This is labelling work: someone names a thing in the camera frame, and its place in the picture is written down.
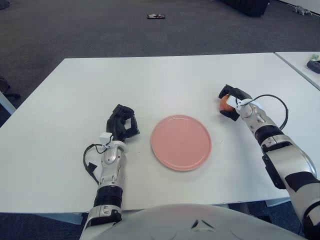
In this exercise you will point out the white table leg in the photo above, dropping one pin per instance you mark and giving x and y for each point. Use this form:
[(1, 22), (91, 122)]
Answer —
[(238, 207)]

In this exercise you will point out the grey handheld controller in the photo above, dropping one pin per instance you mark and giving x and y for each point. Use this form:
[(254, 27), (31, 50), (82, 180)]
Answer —
[(314, 66)]

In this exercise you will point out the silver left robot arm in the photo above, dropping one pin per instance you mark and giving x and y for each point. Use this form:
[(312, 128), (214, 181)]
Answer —
[(110, 170)]

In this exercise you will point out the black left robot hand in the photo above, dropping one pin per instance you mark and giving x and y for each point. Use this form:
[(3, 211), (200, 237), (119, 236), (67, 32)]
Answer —
[(120, 123)]

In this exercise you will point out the black chair base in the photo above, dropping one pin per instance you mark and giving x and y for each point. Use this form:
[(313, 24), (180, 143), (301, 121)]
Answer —
[(6, 87)]

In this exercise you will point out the small green packet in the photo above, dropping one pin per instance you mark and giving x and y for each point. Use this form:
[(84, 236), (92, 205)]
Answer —
[(315, 57)]

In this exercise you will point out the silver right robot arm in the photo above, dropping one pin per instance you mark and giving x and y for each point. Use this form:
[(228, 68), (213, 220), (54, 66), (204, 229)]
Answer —
[(282, 147)]

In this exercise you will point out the red apple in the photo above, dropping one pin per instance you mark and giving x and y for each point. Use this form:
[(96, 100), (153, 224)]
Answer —
[(223, 103)]

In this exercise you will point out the grey toy on floor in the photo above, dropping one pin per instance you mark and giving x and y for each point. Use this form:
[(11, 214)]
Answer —
[(302, 10)]

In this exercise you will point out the grey robot torso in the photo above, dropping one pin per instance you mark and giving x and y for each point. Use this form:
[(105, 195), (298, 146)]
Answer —
[(195, 225)]

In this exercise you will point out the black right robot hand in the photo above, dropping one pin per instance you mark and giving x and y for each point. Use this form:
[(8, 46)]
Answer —
[(238, 93)]

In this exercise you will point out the white table frame beam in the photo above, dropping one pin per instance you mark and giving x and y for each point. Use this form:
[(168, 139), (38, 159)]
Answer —
[(278, 202), (62, 218)]

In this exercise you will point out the small black floor object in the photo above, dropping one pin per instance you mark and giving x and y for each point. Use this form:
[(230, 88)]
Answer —
[(156, 16)]

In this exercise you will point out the pink round plate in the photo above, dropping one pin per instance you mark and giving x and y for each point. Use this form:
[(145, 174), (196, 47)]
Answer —
[(181, 142)]

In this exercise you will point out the black furniture block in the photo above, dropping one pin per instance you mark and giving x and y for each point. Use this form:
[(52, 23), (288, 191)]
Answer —
[(245, 7)]

